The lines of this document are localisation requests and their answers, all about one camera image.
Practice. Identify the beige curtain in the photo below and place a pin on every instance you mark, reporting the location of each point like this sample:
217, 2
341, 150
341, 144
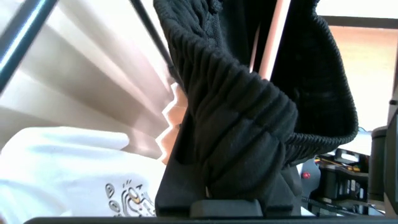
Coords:
93, 77

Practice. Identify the pink clothes hanger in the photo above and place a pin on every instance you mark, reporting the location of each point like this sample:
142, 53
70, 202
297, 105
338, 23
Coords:
273, 40

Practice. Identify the black garment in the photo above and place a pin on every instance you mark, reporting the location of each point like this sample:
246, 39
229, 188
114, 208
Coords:
242, 124

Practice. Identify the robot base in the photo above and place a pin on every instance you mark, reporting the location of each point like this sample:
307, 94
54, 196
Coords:
342, 183

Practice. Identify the black clothes rack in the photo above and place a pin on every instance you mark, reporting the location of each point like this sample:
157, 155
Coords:
18, 37

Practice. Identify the white printed t-shirt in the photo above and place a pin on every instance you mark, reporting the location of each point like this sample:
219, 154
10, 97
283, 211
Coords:
62, 171

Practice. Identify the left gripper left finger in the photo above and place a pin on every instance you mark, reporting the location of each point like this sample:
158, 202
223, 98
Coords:
180, 180

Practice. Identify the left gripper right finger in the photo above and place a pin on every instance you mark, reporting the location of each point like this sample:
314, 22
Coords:
286, 196

